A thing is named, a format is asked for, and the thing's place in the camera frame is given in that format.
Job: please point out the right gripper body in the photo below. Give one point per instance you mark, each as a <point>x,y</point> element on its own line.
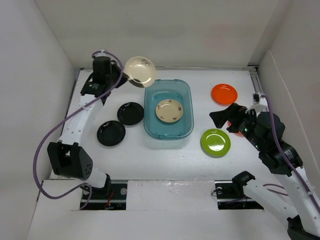
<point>245,125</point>

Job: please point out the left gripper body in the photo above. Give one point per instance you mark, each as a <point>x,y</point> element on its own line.
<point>115,73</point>

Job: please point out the beige plate with black brushstroke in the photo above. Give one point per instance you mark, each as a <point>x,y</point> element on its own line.
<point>141,71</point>

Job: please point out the green plate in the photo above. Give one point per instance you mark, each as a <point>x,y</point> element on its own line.
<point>215,142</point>

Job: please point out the beige plate with small motifs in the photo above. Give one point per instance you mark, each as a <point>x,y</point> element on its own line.
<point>169,111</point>

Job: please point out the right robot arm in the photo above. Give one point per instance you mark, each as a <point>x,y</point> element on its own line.
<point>302,217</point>

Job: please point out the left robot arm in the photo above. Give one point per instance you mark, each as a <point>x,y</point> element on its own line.
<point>67,156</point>

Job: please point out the black plate near bin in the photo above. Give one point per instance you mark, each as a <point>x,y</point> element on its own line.
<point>130,113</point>

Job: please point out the teal transparent plastic bin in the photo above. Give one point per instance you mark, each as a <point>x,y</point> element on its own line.
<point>162,89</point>

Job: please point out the orange plate near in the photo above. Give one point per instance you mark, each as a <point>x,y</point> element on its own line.
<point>232,128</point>

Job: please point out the orange plate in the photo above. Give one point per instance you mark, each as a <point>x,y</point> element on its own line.
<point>224,94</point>
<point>232,128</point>

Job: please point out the orange plate far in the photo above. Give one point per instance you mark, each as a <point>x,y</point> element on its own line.
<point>224,94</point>

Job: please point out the black plate front left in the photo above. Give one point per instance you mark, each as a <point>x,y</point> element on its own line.
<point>111,133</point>

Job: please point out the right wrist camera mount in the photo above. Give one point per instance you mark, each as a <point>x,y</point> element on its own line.
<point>260,103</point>

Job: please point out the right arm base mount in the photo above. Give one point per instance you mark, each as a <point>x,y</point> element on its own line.
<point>228,198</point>

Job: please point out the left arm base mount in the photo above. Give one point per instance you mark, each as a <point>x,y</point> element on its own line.
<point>116,200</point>

